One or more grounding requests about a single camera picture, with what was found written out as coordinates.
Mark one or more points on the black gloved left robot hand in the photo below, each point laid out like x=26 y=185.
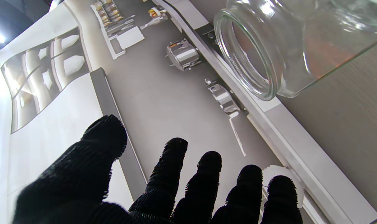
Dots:
x=70 y=177

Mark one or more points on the clear glass jar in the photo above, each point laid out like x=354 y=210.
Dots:
x=300 y=37

